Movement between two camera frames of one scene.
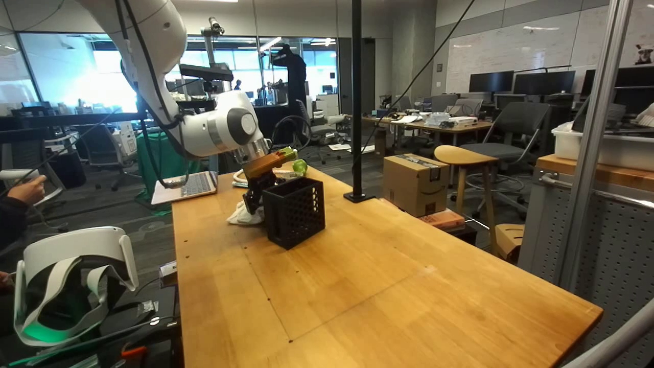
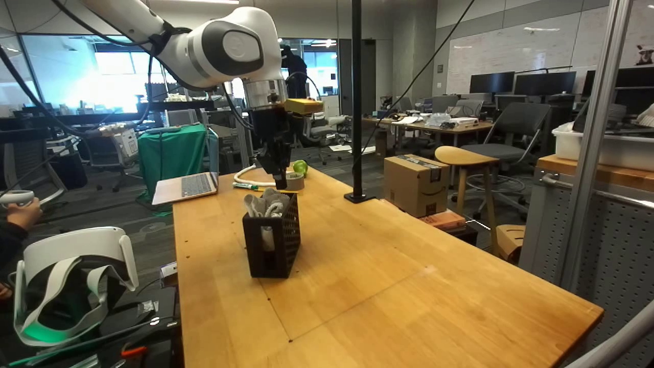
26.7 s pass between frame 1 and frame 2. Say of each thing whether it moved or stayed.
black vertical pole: stayed
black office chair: stayed
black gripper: moved
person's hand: moved
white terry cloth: moved
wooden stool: stayed
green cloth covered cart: stayed
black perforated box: moved
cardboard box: stayed
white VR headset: stayed
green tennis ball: stayed
